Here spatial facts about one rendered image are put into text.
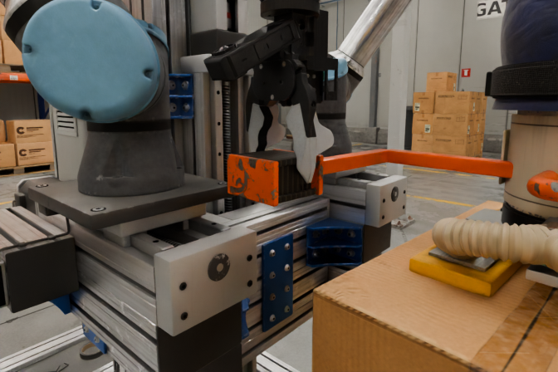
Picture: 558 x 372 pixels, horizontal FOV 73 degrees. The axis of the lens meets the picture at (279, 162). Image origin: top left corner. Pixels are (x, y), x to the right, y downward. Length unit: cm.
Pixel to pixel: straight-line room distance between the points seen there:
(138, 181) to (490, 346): 44
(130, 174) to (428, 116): 735
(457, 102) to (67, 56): 732
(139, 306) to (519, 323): 42
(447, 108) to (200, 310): 728
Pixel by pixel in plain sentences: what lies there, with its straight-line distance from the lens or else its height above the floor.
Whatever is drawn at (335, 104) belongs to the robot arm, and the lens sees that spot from 90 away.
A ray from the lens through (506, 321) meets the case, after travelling 47.
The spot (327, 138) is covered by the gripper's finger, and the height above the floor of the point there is 112.
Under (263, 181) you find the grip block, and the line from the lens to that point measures 42.
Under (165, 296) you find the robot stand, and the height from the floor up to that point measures 95.
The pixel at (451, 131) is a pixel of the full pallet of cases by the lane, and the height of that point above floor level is 63.
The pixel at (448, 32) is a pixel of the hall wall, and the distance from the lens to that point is 1061.
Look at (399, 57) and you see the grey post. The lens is 373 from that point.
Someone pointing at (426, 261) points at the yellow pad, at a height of 96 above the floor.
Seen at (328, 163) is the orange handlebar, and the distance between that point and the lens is 53.
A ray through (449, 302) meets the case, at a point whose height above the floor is 94.
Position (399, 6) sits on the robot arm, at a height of 140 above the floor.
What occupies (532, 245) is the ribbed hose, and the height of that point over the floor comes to 102.
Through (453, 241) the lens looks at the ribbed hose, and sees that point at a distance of 47.
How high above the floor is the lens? 116
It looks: 9 degrees down
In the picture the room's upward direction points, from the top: straight up
